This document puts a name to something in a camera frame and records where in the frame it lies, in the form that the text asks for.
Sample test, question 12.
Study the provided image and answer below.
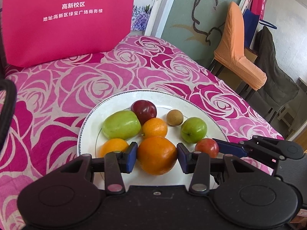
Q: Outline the pink tote bag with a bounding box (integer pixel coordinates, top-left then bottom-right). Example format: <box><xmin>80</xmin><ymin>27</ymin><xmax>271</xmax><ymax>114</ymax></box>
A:
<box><xmin>1</xmin><ymin>0</ymin><xmax>134</xmax><ymax>67</ymax></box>

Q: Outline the elongated green apple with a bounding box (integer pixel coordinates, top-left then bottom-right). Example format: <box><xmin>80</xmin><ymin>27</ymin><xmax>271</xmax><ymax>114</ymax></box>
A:
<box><xmin>102</xmin><ymin>110</ymin><xmax>141</xmax><ymax>140</ymax></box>

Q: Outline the white ceramic plate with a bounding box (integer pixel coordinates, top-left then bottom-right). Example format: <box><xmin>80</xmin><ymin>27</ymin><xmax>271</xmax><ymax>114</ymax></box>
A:
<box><xmin>78</xmin><ymin>90</ymin><xmax>228</xmax><ymax>187</ymax></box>

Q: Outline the large orange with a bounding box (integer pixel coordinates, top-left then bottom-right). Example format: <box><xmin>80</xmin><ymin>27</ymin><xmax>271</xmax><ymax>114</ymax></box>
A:
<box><xmin>137</xmin><ymin>136</ymin><xmax>177</xmax><ymax>176</ymax></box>

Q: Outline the small red apple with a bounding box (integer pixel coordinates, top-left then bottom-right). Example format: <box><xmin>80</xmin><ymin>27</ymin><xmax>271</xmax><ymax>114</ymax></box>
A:
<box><xmin>195</xmin><ymin>138</ymin><xmax>219</xmax><ymax>158</ymax></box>

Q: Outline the pink rose tablecloth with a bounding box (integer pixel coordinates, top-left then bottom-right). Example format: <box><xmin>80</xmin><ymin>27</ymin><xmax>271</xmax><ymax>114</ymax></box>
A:
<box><xmin>1</xmin><ymin>36</ymin><xmax>281</xmax><ymax>229</ymax></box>

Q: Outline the small yellow-orange mandarin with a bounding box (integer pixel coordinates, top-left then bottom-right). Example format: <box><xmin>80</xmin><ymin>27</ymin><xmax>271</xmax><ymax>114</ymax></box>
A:
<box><xmin>142</xmin><ymin>117</ymin><xmax>168</xmax><ymax>139</ymax></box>

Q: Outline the blue shopping bag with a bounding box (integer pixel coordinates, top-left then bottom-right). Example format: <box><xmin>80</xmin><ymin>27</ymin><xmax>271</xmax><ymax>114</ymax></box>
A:
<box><xmin>242</xmin><ymin>8</ymin><xmax>278</xmax><ymax>50</ymax></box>

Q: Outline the yellow-orange citrus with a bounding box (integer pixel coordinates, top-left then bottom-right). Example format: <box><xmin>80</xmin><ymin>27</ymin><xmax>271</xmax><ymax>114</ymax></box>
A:
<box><xmin>98</xmin><ymin>138</ymin><xmax>129</xmax><ymax>157</ymax></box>

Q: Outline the brown kiwi fruit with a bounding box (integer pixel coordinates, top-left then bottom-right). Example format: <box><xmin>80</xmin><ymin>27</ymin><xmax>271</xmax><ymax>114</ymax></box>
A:
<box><xmin>167</xmin><ymin>110</ymin><xmax>184</xmax><ymax>126</ymax></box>

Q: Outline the dark covered chair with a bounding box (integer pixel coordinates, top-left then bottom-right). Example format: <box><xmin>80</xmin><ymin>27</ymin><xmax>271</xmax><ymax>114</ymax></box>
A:
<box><xmin>253</xmin><ymin>26</ymin><xmax>299</xmax><ymax>113</ymax></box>

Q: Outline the dark red plum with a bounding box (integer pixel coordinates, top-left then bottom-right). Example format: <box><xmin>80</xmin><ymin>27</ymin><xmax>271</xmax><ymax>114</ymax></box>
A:
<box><xmin>130</xmin><ymin>100</ymin><xmax>157</xmax><ymax>125</ymax></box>

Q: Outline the round green apple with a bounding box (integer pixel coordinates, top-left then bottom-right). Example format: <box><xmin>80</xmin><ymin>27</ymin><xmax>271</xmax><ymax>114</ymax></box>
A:
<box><xmin>181</xmin><ymin>117</ymin><xmax>207</xmax><ymax>144</ymax></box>

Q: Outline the black wrist strap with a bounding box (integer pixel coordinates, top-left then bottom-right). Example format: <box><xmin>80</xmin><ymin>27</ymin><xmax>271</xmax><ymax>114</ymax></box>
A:
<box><xmin>0</xmin><ymin>78</ymin><xmax>17</xmax><ymax>149</ymax></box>

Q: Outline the orange covered chair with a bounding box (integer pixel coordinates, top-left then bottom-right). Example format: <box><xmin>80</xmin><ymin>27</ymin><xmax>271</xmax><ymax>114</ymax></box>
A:
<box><xmin>208</xmin><ymin>2</ymin><xmax>267</xmax><ymax>101</ymax></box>

